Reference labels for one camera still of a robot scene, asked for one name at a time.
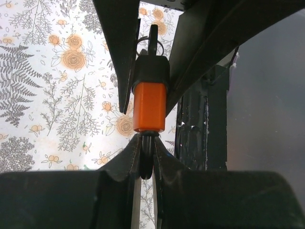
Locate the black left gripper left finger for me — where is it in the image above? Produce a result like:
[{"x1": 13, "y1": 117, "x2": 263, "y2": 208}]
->
[{"x1": 0, "y1": 135, "x2": 142, "y2": 229}]

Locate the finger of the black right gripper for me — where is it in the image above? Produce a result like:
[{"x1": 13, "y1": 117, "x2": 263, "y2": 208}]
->
[
  {"x1": 166, "y1": 0, "x2": 305, "y2": 113},
  {"x1": 93, "y1": 0, "x2": 140, "y2": 114}
]

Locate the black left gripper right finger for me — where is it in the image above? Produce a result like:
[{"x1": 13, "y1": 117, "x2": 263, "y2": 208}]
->
[{"x1": 153, "y1": 138, "x2": 305, "y2": 229}]

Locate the orange and black padlock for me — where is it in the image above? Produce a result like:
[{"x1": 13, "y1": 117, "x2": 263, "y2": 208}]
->
[{"x1": 132, "y1": 55, "x2": 170, "y2": 179}]

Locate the floral patterned table mat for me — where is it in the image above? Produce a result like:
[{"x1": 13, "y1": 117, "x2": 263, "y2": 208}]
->
[{"x1": 0, "y1": 0, "x2": 186, "y2": 229}]

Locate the black key with ring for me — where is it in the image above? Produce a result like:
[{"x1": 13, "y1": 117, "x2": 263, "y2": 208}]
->
[{"x1": 136, "y1": 24, "x2": 164, "y2": 56}]

